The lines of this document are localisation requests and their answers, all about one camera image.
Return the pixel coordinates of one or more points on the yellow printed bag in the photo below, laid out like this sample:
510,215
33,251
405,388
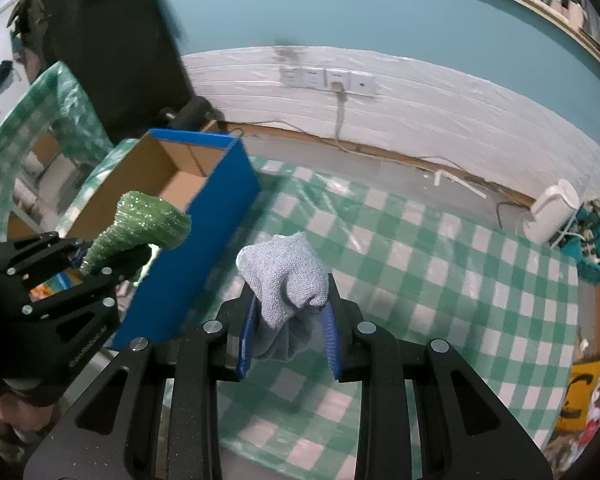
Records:
580,395

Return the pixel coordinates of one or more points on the green checkered tablecloth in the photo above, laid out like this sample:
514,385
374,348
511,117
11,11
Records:
55,90
430,285

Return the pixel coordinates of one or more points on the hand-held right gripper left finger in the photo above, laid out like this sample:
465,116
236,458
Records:
247,340

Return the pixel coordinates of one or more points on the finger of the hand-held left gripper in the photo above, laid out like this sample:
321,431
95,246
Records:
70,300
35,247

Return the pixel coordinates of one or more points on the white appliance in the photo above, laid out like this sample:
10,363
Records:
552,210

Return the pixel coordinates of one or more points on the black cylinder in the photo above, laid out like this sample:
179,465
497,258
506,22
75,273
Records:
192,112

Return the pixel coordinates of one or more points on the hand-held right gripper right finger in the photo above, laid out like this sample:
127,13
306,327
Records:
332,342

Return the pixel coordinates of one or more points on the green sparkly cloth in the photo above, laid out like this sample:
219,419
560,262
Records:
140,220

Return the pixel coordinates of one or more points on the blue cardboard box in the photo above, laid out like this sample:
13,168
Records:
210,220

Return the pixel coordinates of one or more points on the white wall socket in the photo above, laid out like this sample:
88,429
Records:
363,84
314,77
337,77
292,76

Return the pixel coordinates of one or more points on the white trim strip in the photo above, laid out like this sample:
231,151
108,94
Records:
457,182

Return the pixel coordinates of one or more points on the person's left forearm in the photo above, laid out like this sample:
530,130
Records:
0,442

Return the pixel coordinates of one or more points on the person's left hand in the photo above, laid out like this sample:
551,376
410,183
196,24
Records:
20,410

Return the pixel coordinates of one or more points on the wooden wall shelf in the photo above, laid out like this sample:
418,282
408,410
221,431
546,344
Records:
530,2

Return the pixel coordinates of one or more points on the grey blue knit cloth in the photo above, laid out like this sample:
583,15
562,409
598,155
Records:
285,275

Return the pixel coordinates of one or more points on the orange box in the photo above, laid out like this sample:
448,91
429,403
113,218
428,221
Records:
47,290

